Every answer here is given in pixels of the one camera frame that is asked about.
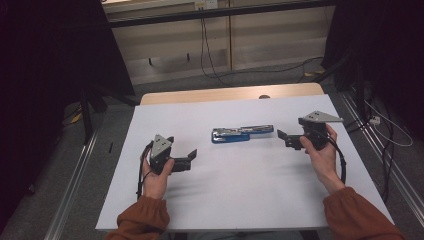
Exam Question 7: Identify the white wall socket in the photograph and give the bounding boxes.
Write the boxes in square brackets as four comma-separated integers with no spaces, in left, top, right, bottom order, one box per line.
[194,0,219,10]

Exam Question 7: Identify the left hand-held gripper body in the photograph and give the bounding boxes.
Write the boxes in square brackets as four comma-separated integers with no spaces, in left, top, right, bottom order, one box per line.
[149,133,176,176]

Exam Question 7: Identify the person's left hand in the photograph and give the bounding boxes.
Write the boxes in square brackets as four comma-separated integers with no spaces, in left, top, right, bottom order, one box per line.
[142,159,175,200]

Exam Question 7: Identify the black hanging cable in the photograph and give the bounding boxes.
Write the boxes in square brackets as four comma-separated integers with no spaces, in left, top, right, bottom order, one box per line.
[202,18,325,84]
[199,18,231,88]

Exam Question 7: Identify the person's right hand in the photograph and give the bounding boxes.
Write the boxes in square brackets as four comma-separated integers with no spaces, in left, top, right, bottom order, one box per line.
[299,123,346,196]

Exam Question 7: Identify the left hand-held gripper cable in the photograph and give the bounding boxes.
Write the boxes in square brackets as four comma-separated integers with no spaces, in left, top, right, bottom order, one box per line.
[135,141,155,201]

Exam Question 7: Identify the beige wooden cabinet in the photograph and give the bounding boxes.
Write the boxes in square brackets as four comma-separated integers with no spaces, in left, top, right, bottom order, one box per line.
[111,4,336,86]

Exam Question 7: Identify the black metal stand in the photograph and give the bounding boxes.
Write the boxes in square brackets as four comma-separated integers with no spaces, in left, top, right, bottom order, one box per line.
[79,84,139,146]
[313,54,368,123]

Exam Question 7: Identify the right hand-held gripper cable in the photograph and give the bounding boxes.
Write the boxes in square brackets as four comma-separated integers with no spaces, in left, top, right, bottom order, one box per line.
[328,136,348,186]

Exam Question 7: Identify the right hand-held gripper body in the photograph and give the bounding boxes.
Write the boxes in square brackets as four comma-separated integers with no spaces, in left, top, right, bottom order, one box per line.
[298,110,344,151]

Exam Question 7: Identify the black horizontal beam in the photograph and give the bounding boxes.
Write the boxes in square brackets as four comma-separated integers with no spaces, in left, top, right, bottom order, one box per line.
[108,0,336,29]

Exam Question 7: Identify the black curtain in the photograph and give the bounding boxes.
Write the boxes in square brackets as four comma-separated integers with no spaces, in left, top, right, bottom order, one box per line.
[321,0,424,141]
[0,0,136,231]

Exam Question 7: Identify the black floor cables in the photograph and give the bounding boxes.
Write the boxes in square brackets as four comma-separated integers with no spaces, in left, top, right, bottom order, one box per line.
[344,109,397,204]

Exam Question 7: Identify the person's grey trousers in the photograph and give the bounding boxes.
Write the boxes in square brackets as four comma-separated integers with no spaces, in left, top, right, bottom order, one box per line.
[184,230,304,240]

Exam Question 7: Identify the blue stapler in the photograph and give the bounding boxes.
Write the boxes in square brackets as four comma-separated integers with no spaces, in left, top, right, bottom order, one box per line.
[210,124,275,145]

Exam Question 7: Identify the white table cover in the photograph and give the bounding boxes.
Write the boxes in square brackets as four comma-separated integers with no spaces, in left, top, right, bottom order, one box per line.
[95,94,395,232]

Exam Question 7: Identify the wooden table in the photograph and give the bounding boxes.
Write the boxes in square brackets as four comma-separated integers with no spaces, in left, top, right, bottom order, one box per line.
[139,82,325,106]

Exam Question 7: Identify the white cable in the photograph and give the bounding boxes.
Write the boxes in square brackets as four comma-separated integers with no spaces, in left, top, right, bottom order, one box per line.
[363,98,414,148]

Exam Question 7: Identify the hand-held gripper cable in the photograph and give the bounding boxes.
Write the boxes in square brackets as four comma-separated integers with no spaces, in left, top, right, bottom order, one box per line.
[135,141,155,201]
[328,136,348,186]

